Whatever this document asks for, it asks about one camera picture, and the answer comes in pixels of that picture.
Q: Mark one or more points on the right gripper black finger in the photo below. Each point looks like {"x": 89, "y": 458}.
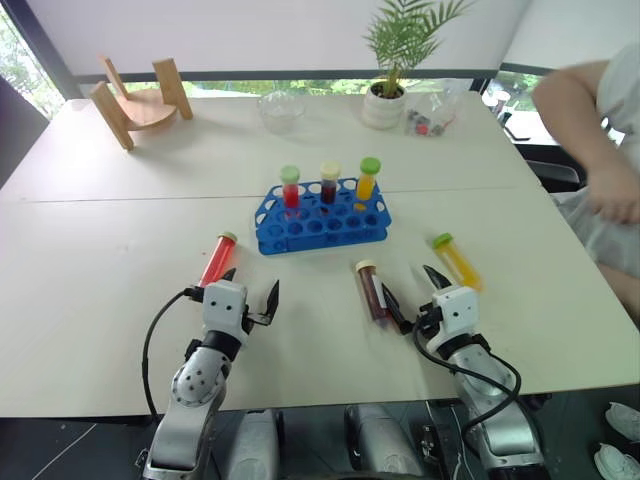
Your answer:
{"x": 437, "y": 279}
{"x": 397, "y": 312}

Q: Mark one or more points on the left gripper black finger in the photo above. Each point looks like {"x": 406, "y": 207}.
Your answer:
{"x": 273, "y": 302}
{"x": 231, "y": 275}

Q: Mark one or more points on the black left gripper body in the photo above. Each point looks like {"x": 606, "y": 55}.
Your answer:
{"x": 256, "y": 319}

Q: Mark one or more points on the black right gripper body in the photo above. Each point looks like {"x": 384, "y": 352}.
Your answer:
{"x": 427, "y": 319}

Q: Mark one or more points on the person's bare forearm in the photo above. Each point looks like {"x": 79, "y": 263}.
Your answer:
{"x": 567, "y": 110}

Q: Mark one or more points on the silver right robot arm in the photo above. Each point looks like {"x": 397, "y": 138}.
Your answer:
{"x": 480, "y": 370}

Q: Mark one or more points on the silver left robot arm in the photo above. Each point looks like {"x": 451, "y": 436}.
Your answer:
{"x": 195, "y": 380}

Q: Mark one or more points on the red liquid tube green cap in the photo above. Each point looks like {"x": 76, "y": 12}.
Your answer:
{"x": 290, "y": 192}
{"x": 218, "y": 260}

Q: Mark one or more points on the orange liquid tube green cap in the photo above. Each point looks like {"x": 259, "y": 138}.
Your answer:
{"x": 460, "y": 262}
{"x": 366, "y": 182}

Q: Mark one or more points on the dark red tube cream cap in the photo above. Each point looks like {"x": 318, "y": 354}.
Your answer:
{"x": 329, "y": 187}
{"x": 372, "y": 295}

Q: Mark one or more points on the blue plastic test tube rack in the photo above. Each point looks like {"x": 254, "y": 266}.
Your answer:
{"x": 320, "y": 237}

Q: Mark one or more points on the person's bare hand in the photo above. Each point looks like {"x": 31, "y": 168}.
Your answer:
{"x": 617, "y": 197}

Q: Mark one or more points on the black office chair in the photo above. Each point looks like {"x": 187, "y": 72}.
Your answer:
{"x": 555, "y": 172}

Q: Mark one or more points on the clear bag of small parts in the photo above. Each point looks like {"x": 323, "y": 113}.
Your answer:
{"x": 432, "y": 117}

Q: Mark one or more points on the clear plastic bowl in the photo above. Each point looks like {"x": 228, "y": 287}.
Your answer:
{"x": 281, "y": 112}

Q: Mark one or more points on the green palm in white pot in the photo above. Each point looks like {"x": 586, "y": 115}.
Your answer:
{"x": 385, "y": 107}

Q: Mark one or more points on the person's bare leg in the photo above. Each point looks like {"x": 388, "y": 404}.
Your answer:
{"x": 625, "y": 295}

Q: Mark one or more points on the wooden stand with round base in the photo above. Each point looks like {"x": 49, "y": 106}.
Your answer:
{"x": 145, "y": 107}

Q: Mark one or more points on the white sneaker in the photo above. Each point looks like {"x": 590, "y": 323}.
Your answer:
{"x": 617, "y": 462}
{"x": 625, "y": 420}

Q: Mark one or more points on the person in white shirt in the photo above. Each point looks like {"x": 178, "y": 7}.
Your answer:
{"x": 625, "y": 80}

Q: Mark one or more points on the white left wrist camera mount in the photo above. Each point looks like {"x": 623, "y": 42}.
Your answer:
{"x": 225, "y": 305}

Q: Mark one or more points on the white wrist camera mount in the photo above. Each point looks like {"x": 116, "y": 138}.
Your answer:
{"x": 456, "y": 307}
{"x": 225, "y": 305}

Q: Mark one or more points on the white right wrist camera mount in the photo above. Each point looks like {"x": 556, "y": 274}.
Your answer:
{"x": 456, "y": 307}

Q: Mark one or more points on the black window frame bar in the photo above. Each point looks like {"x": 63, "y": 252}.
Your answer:
{"x": 250, "y": 76}

